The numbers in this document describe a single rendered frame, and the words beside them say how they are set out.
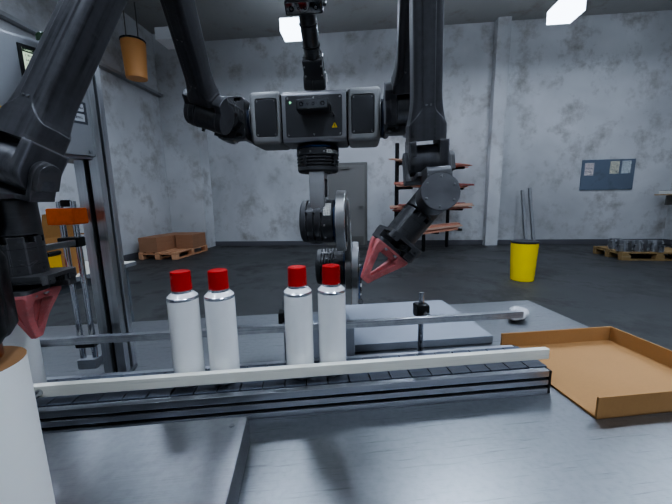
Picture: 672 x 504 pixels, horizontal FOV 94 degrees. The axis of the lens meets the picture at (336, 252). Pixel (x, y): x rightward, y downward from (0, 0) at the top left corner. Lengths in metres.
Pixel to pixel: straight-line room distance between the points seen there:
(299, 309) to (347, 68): 8.67
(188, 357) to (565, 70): 9.97
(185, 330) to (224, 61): 9.43
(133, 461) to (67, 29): 0.57
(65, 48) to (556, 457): 0.88
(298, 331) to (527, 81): 9.39
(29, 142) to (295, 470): 0.56
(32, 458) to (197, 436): 0.19
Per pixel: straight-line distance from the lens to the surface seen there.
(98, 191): 0.78
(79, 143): 0.78
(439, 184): 0.50
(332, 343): 0.59
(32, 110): 0.60
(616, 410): 0.76
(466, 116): 9.06
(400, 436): 0.59
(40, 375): 0.77
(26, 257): 0.61
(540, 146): 9.59
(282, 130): 1.04
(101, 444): 0.59
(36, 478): 0.44
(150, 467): 0.52
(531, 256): 5.20
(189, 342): 0.62
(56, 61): 0.61
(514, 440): 0.63
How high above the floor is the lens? 1.20
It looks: 9 degrees down
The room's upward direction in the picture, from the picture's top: 1 degrees counter-clockwise
